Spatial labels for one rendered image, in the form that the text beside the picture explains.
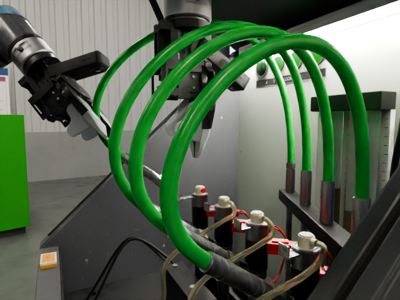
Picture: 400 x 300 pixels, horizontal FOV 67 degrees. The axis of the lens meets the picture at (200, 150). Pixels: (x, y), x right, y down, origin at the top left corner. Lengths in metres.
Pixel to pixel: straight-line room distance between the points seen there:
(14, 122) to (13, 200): 0.83
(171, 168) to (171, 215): 0.03
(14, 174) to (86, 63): 3.19
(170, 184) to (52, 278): 0.47
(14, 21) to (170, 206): 0.58
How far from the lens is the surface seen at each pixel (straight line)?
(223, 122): 0.89
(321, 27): 0.67
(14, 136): 3.72
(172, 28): 0.49
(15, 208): 3.83
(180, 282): 0.54
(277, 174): 0.78
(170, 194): 0.23
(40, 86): 0.67
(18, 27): 0.73
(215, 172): 0.89
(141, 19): 7.72
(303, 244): 0.32
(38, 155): 6.94
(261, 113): 0.82
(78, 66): 0.63
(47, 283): 0.66
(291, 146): 0.61
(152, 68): 0.39
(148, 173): 0.58
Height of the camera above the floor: 1.24
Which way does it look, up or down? 6 degrees down
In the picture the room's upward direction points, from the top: straight up
